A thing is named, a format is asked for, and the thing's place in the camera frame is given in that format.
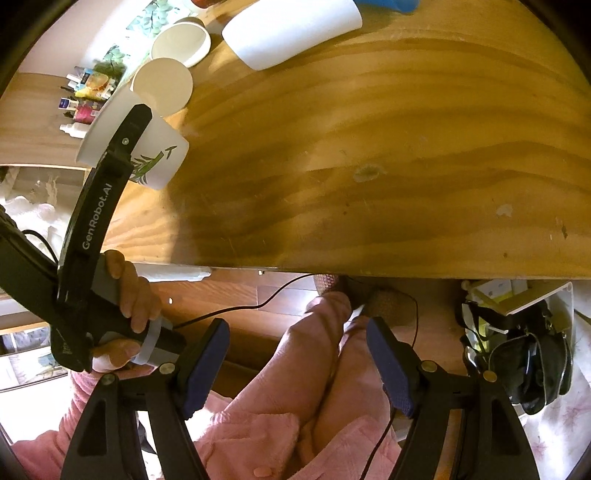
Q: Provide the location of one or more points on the wooden dresser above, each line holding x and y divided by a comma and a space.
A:
32, 129

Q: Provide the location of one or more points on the pink fleece robe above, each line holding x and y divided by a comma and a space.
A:
258, 443

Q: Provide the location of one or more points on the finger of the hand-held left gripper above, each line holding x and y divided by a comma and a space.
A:
129, 134

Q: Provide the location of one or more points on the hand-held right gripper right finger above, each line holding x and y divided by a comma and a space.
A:
392, 369

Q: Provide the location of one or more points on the plain white paper cup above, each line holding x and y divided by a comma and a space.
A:
164, 85
180, 41

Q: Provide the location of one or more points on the row of toiletry bottles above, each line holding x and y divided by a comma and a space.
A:
85, 101

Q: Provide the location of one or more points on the white plastic strip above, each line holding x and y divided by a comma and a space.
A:
175, 272

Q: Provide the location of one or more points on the white paper cup lying down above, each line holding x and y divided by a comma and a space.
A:
286, 32

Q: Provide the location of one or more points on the person's left hand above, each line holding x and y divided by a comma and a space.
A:
138, 300

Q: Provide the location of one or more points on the white cup with green print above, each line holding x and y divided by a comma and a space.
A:
159, 152

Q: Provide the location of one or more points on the red object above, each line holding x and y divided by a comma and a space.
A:
203, 2

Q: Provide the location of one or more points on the blue plastic object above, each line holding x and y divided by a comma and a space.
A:
388, 4

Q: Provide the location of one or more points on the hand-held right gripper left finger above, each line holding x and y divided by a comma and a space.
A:
207, 369

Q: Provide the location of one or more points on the person's left forearm pink sleeve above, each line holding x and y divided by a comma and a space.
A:
46, 447

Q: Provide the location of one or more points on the white lace cloth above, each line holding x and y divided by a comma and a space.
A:
32, 207

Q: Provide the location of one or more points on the person's right leg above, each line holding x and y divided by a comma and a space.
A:
351, 369

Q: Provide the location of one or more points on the person's left leg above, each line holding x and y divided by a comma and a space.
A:
309, 341

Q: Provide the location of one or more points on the floral bed sheet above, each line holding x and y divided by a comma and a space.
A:
554, 438

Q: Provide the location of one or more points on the black bag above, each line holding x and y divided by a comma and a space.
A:
531, 364

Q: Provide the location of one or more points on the leaf print wall picture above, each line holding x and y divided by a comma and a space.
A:
147, 16

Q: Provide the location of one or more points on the person's leg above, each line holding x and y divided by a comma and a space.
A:
309, 341
351, 369

